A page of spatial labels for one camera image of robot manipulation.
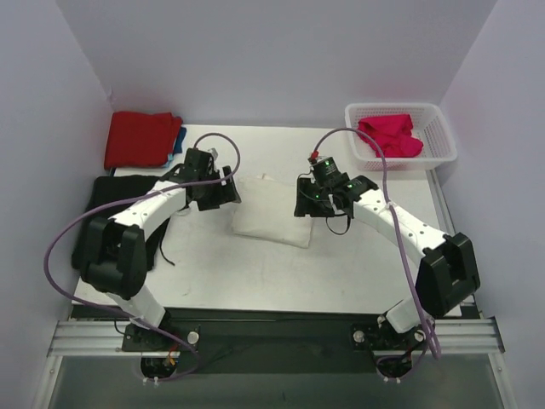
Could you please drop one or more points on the white plastic basket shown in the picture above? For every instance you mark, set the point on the white plastic basket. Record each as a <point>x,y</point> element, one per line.
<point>429,127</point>

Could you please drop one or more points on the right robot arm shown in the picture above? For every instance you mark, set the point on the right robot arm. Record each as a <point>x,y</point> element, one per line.
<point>447,269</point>

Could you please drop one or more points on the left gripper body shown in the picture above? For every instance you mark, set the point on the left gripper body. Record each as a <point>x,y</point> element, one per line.
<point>222,192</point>

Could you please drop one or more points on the pink crumpled t shirt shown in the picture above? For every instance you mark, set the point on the pink crumpled t shirt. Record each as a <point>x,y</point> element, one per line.
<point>393,135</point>

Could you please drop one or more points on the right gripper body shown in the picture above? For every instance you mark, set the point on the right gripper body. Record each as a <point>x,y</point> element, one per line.
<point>307,199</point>

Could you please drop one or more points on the folded red t shirt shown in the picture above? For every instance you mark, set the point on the folded red t shirt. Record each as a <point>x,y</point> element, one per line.
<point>141,140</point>

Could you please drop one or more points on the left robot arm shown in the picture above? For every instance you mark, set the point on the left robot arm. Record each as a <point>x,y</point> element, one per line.
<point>114,253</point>

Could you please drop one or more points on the aluminium mounting rail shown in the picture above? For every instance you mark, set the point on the aluminium mounting rail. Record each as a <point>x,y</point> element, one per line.
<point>100,338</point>

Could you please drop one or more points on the folded blue t shirt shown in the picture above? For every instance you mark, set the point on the folded blue t shirt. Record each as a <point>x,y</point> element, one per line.
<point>177,147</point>

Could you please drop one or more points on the cream white t shirt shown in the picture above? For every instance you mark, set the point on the cream white t shirt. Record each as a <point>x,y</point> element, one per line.
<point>267,213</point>

